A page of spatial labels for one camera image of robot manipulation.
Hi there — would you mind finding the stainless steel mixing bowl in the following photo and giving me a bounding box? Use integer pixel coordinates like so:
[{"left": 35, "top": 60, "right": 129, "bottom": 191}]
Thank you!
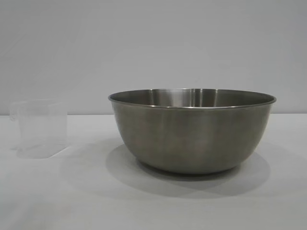
[{"left": 107, "top": 88, "right": 277, "bottom": 175}]

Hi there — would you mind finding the translucent plastic measuring cup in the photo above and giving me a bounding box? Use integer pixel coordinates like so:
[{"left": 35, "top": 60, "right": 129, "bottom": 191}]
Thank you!
[{"left": 9, "top": 99, "right": 68, "bottom": 159}]

